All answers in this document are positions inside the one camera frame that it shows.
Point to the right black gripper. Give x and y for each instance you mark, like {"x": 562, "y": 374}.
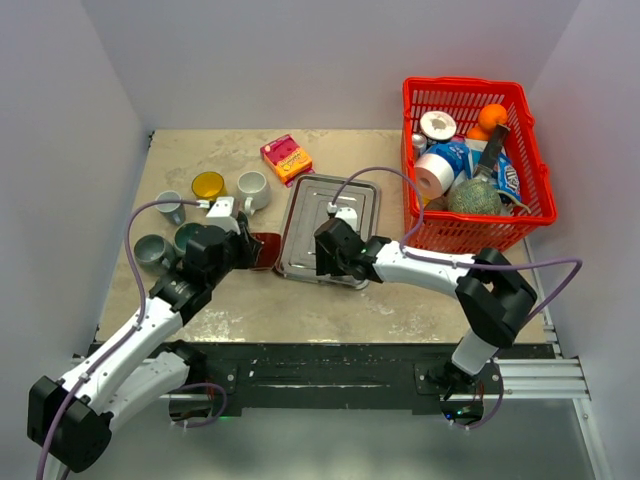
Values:
{"x": 324, "y": 265}

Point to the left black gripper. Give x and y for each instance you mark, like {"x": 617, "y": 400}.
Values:
{"x": 248, "y": 245}

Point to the dark red mug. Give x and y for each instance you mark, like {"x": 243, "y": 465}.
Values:
{"x": 271, "y": 249}

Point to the teal green mug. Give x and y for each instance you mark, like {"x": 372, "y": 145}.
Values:
{"x": 182, "y": 236}

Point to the white speckled mug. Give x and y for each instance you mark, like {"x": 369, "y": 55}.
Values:
{"x": 254, "y": 192}

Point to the yellow mug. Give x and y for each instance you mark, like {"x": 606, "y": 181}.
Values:
{"x": 209, "y": 186}

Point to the grey blue mug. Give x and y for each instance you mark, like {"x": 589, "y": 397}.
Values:
{"x": 170, "y": 207}

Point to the grey green mug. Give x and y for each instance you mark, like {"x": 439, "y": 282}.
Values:
{"x": 154, "y": 254}

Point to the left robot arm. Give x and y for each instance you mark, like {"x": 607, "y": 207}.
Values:
{"x": 74, "y": 418}

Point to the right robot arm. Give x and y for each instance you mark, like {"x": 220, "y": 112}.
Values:
{"x": 494, "y": 297}

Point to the metal tray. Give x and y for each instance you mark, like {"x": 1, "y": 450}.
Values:
{"x": 307, "y": 210}

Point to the pink orange snack box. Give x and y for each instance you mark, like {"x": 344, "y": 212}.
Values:
{"x": 286, "y": 158}

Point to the pink white toilet roll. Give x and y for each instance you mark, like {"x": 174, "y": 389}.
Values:
{"x": 433, "y": 175}

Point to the silver can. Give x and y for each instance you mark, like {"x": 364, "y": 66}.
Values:
{"x": 419, "y": 144}

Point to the green patterned ball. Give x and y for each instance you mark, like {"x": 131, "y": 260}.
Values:
{"x": 474, "y": 197}

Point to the blue white packet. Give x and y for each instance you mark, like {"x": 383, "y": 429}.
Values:
{"x": 457, "y": 154}

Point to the white tape roll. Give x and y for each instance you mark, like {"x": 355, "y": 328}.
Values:
{"x": 437, "y": 126}

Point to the orange fruit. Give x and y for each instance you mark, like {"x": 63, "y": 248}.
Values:
{"x": 478, "y": 133}
{"x": 492, "y": 115}

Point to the blue snack bag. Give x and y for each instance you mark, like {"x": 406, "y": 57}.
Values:
{"x": 505, "y": 180}

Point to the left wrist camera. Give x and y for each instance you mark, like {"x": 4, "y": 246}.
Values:
{"x": 221, "y": 213}

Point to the black base frame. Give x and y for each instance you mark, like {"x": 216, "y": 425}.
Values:
{"x": 402, "y": 377}

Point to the brown handled tool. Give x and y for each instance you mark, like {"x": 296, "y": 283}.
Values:
{"x": 491, "y": 152}

